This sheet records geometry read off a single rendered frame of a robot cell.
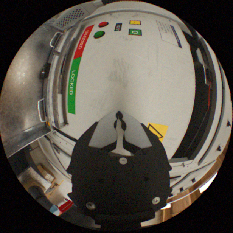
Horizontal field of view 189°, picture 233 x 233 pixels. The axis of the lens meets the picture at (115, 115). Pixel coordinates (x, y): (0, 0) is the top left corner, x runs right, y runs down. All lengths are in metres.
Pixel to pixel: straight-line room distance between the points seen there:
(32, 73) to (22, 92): 0.09
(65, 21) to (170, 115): 0.45
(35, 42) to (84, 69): 0.36
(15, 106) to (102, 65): 0.38
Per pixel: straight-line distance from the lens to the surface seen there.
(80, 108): 0.19
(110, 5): 0.50
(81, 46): 0.25
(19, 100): 0.40
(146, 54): 0.17
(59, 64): 0.22
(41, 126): 0.43
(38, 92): 0.41
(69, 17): 0.36
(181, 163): 0.34
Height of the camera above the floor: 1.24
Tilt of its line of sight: 12 degrees down
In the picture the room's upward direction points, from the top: 101 degrees clockwise
